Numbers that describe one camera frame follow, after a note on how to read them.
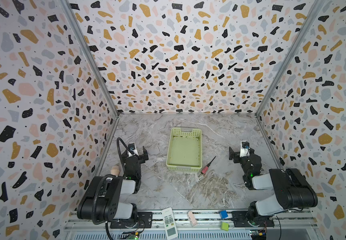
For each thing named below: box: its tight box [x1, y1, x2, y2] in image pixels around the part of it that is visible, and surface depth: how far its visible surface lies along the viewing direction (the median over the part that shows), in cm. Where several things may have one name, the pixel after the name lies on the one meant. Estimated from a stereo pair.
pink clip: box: [187, 210, 198, 227], surface depth 74 cm
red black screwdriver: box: [201, 155, 217, 175], surface depth 93 cm
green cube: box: [221, 222, 230, 231], surface depth 73 cm
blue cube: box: [219, 210, 229, 219], surface depth 77 cm
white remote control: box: [162, 207, 179, 240], surface depth 73 cm
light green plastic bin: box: [166, 127, 203, 173], surface depth 105 cm
